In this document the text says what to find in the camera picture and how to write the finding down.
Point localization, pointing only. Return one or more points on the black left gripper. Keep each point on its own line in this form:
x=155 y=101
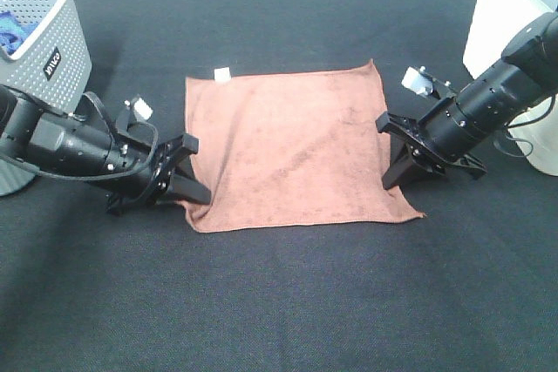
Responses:
x=145 y=187

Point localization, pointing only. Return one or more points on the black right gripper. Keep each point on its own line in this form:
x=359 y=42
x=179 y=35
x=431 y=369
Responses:
x=413 y=156

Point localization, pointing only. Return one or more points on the brown microfiber towel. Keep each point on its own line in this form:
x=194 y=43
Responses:
x=291 y=149

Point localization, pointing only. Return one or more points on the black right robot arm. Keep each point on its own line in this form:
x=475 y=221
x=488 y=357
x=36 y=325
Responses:
x=523 y=76

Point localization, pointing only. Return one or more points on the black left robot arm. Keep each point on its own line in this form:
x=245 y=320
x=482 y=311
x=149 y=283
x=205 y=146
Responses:
x=126 y=158

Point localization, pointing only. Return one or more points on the black table cloth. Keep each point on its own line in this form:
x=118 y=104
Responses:
x=470 y=287

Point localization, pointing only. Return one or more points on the grey perforated laundry basket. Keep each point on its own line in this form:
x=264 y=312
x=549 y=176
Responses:
x=53 y=65

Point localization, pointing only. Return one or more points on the white plastic bin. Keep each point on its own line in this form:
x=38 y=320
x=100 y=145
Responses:
x=494 y=24

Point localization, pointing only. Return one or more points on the blue towel in basket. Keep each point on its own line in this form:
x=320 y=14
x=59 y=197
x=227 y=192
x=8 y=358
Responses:
x=13 y=33

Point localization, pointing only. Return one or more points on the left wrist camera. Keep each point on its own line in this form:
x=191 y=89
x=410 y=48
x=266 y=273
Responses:
x=140 y=109

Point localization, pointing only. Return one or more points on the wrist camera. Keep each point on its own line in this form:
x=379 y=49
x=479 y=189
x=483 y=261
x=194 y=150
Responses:
x=422 y=83
x=140 y=109

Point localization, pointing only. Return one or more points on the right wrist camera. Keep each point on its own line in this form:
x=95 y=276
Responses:
x=422 y=83

